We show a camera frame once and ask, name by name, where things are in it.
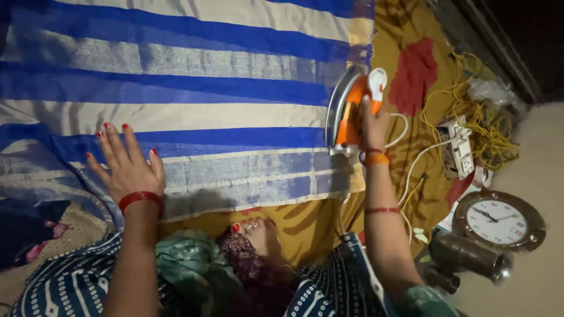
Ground person's left hand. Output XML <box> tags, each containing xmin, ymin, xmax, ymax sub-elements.
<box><xmin>85</xmin><ymin>123</ymin><xmax>166</xmax><ymax>206</ymax></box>

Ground person's right hand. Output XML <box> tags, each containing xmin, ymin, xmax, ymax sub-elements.
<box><xmin>359</xmin><ymin>94</ymin><xmax>393</xmax><ymax>153</ymax></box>

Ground orange and white clothes iron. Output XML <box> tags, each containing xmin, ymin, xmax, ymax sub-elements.
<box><xmin>325</xmin><ymin>65</ymin><xmax>389</xmax><ymax>158</ymax></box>

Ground blue and cream striped saree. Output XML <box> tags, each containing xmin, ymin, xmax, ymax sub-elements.
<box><xmin>0</xmin><ymin>0</ymin><xmax>376</xmax><ymax>230</ymax></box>

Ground red bangle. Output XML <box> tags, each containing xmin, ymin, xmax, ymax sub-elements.
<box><xmin>118</xmin><ymin>190</ymin><xmax>165</xmax><ymax>217</ymax></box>

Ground orange and red bangles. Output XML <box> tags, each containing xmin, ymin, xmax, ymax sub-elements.
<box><xmin>359</xmin><ymin>148</ymin><xmax>392</xmax><ymax>168</ymax></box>

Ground beige dotted cloth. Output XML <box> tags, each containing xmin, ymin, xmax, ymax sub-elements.
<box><xmin>0</xmin><ymin>202</ymin><xmax>112</xmax><ymax>310</ymax></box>

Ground thin red wrist thread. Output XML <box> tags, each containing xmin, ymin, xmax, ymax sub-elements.
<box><xmin>364</xmin><ymin>206</ymin><xmax>402</xmax><ymax>216</ymax></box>

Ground white power extension board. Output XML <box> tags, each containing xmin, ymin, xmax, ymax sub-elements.
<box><xmin>435</xmin><ymin>116</ymin><xmax>476</xmax><ymax>181</ymax></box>

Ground green scarf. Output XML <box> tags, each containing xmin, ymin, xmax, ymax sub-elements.
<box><xmin>155</xmin><ymin>229</ymin><xmax>460</xmax><ymax>317</ymax></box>

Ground sheets of printed paper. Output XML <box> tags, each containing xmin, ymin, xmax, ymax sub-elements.
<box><xmin>437</xmin><ymin>167</ymin><xmax>494</xmax><ymax>232</ymax></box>

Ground dark floral cloth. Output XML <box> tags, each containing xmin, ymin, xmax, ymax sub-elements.
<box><xmin>0</xmin><ymin>197</ymin><xmax>72</xmax><ymax>270</ymax></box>

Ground mustard bedsheet with red patches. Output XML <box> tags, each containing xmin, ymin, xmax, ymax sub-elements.
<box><xmin>159</xmin><ymin>0</ymin><xmax>501</xmax><ymax>266</ymax></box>

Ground clear plastic bag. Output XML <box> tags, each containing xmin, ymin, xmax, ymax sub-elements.
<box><xmin>466</xmin><ymin>78</ymin><xmax>528</xmax><ymax>116</ymax></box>

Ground blue white patterned dress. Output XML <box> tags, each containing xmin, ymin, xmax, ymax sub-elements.
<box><xmin>8</xmin><ymin>231</ymin><xmax>399</xmax><ymax>317</ymax></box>

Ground person's foot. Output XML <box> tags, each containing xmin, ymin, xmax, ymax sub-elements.
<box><xmin>229</xmin><ymin>217</ymin><xmax>283</xmax><ymax>261</ymax></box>

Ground dark metal vessel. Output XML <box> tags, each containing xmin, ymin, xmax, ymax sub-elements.
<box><xmin>429</xmin><ymin>229</ymin><xmax>514</xmax><ymax>286</ymax></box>

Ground maroon patterned trousers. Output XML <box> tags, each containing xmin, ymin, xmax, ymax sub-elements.
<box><xmin>215</xmin><ymin>231</ymin><xmax>297</xmax><ymax>317</ymax></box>

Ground white iron power cord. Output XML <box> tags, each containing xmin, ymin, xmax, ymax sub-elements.
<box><xmin>337</xmin><ymin>113</ymin><xmax>456</xmax><ymax>245</ymax></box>

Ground tangle of yellow wire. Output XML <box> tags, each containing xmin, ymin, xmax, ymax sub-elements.
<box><xmin>418</xmin><ymin>51</ymin><xmax>521</xmax><ymax>173</ymax></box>

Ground round brown wall clock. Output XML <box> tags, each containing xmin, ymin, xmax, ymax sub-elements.
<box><xmin>451</xmin><ymin>189</ymin><xmax>547</xmax><ymax>253</ymax></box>

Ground dark wooden door frame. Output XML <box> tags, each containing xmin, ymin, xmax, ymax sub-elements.
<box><xmin>424</xmin><ymin>0</ymin><xmax>564</xmax><ymax>105</ymax></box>

